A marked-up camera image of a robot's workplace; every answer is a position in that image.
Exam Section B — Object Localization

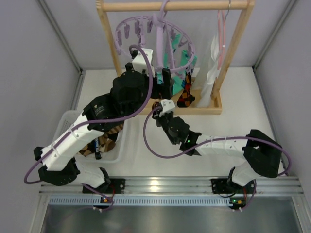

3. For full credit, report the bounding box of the red black argyle sock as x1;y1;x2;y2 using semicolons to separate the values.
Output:
177;72;195;108

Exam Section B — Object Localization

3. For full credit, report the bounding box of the purple round clip hanger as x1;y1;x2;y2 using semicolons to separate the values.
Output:
114;0;197;74

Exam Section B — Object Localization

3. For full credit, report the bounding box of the brown striped sock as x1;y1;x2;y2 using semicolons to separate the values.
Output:
105;124;124;135

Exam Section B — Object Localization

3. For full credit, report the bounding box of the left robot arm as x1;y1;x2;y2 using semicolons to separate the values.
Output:
34;63;173;193

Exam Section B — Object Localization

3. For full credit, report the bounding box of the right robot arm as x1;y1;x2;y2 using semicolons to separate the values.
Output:
152;100;282;192

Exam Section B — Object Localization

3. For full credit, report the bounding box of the pink clothes hanger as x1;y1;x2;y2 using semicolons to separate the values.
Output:
217;1;231;70

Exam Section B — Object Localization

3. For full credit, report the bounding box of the wooden clothes rack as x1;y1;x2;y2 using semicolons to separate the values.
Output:
96;0;255;115

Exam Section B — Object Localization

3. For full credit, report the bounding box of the white hanging cloth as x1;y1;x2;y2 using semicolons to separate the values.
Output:
196;32;220;108

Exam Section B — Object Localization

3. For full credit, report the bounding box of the white plastic basket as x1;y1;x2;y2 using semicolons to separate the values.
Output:
53;110;129;164

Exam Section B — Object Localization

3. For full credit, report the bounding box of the brown argyle sock in basket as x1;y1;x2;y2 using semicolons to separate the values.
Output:
79;133;118;160

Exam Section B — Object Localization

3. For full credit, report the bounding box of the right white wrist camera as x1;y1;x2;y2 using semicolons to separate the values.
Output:
159;99;175;117

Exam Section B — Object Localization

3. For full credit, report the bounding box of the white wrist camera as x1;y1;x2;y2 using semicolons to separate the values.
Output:
159;99;175;117
132;48;154;74

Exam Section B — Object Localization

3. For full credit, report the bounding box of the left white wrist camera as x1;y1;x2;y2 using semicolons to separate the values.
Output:
132;48;154;74

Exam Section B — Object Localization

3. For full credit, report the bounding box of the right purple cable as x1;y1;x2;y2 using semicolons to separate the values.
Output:
142;106;292;212

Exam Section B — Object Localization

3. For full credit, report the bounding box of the purple cable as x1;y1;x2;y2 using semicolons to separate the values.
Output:
142;106;292;212
23;44;154;212

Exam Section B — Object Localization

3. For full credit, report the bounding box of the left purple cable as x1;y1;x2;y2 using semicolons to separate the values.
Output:
23;44;154;212

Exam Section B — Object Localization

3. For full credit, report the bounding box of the aluminium mounting rail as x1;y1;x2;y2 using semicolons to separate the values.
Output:
39;176;306;208

